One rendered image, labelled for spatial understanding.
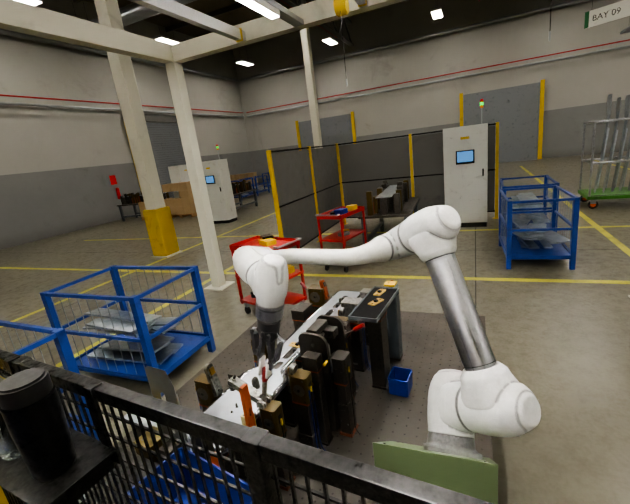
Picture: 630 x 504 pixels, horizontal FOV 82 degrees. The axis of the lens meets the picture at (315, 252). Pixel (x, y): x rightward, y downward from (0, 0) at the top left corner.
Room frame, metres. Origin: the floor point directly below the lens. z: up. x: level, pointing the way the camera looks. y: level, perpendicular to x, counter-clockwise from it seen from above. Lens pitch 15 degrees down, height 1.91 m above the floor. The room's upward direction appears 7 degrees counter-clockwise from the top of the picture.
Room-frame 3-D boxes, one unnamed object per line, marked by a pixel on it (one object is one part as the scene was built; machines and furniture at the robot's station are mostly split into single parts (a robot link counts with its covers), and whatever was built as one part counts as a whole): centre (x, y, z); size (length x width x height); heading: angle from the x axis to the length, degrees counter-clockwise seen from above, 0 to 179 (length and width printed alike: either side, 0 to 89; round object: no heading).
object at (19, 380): (0.53, 0.50, 1.52); 0.07 x 0.07 x 0.18
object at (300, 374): (1.25, 0.11, 0.88); 0.11 x 0.07 x 0.37; 60
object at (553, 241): (5.10, -3.20, 0.47); 1.20 x 0.80 x 0.95; 157
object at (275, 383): (1.63, 0.14, 1.00); 1.38 x 0.22 x 0.02; 150
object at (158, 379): (0.98, 0.51, 1.17); 0.12 x 0.01 x 0.34; 60
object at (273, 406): (1.11, 0.22, 0.87); 0.10 x 0.07 x 0.35; 60
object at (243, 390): (1.04, 0.29, 0.95); 0.03 x 0.01 x 0.50; 150
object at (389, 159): (8.48, -2.45, 1.00); 3.64 x 0.14 x 2.00; 65
